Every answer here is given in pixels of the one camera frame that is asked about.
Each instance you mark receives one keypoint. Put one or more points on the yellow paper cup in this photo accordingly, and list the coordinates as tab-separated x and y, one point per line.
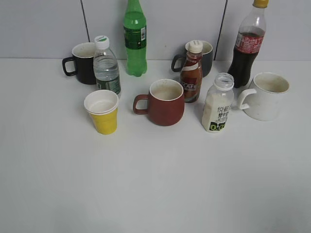
102	106

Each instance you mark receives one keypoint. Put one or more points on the milk bottle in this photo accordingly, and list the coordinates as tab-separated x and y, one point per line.
218	102

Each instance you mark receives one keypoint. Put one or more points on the red ceramic mug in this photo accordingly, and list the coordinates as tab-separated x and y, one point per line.
164	104

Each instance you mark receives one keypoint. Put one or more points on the brown coffee drink bottle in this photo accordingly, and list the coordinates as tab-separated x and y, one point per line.
191	74

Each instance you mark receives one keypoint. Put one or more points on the clear water bottle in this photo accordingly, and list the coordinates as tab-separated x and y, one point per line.
105	66

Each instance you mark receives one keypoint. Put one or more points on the dark grey mug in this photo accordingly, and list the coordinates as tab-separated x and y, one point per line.
206	61

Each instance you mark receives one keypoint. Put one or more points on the black mug white inside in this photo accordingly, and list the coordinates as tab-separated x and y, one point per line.
82	56

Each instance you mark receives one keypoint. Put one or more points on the green soda bottle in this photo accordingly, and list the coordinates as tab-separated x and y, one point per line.
135	37

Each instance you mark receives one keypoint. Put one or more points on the white ceramic mug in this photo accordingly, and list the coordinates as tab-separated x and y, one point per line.
263	98

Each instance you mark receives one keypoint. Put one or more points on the cola bottle yellow cap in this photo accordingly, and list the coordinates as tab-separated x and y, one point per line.
248	42

